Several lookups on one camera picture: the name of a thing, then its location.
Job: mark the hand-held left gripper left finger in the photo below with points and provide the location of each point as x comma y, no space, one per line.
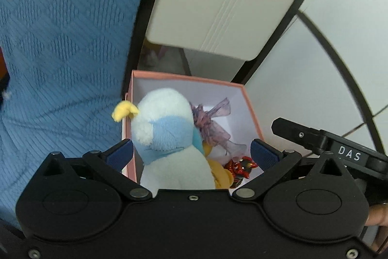
119,155

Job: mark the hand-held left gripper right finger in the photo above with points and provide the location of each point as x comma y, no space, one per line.
262,157

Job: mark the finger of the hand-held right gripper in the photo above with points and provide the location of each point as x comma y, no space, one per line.
297,133

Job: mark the red and black figurine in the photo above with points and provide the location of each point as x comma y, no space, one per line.
239,168

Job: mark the brown plush with blue hat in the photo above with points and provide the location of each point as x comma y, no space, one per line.
222,177

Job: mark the white and blue penguin plush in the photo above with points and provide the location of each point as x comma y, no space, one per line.
169,137

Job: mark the purple ribbon bow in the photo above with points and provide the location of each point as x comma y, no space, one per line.
209,125

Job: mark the pink cardboard box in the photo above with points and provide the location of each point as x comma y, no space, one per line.
212,92

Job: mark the person's right hand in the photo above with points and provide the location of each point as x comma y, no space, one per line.
379,215

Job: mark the black curved tube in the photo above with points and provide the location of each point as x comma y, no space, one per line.
322,32

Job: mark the blue quilted seat cushion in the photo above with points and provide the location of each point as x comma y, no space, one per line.
60,34

